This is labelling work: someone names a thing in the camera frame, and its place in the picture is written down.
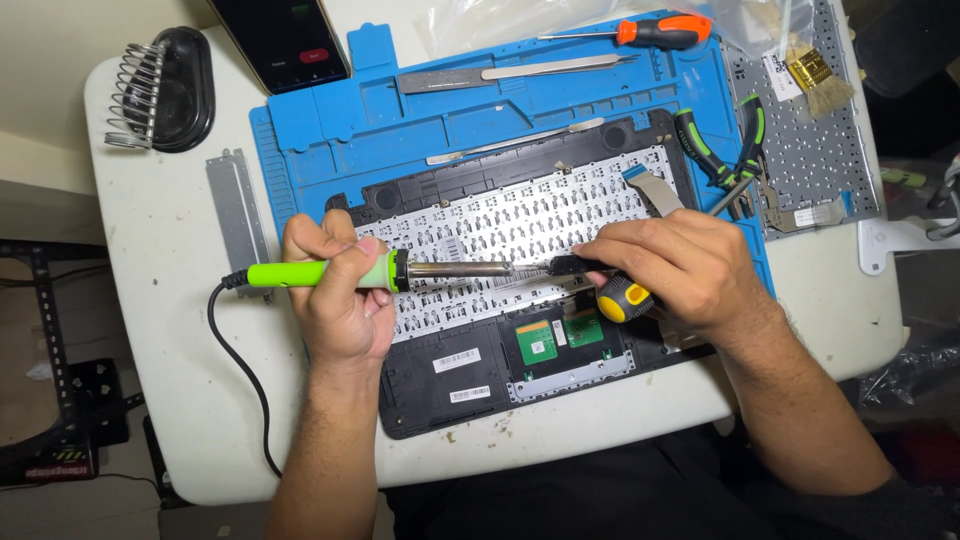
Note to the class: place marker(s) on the person's right hand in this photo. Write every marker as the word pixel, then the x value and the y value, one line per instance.
pixel 697 277

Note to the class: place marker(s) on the person's left hand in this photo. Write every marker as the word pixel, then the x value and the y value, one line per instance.
pixel 334 315

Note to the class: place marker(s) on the green soldering iron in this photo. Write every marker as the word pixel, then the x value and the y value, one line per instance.
pixel 285 274

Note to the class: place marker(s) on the yellow black screwdriver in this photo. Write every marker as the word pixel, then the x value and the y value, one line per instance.
pixel 626 300

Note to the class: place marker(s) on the small green circuit board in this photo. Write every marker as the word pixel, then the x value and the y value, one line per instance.
pixel 583 330

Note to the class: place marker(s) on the black laptop palmrest case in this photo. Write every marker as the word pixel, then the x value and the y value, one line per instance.
pixel 435 390

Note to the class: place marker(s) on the green black pliers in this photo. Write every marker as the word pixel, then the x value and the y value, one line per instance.
pixel 701 150

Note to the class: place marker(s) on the perforated metal keyboard plate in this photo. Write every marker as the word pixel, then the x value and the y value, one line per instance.
pixel 817 157

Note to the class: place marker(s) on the large green circuit board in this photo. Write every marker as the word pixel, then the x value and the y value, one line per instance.
pixel 537 343

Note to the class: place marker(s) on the white laptop keyboard back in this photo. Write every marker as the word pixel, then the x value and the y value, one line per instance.
pixel 525 217

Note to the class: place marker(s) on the blue silicone repair mat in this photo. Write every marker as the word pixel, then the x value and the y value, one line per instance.
pixel 352 127

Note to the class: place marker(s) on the white plastic part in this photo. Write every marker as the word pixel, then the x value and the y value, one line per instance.
pixel 892 244

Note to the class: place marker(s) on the thin metal spudger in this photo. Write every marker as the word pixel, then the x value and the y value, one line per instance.
pixel 517 140

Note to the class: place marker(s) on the black plastic bag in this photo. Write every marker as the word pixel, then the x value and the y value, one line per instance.
pixel 911 367

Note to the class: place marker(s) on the small bristle brush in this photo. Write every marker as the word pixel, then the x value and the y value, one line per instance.
pixel 814 75

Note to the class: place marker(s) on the orange black screwdriver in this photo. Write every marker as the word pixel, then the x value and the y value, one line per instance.
pixel 664 31

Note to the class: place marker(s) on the dark grey metal strip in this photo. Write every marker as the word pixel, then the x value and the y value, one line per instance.
pixel 439 80

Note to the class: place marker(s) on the black soldering iron stand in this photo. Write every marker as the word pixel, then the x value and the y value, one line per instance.
pixel 176 90

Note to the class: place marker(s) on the black smartphone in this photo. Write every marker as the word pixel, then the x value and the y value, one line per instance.
pixel 285 41

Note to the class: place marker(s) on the black metal stand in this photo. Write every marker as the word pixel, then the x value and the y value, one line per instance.
pixel 67 420

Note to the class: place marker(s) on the grey metal bracket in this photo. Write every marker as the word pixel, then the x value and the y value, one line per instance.
pixel 236 210

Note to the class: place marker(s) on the silver touchpad bracket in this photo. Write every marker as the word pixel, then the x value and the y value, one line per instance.
pixel 570 379

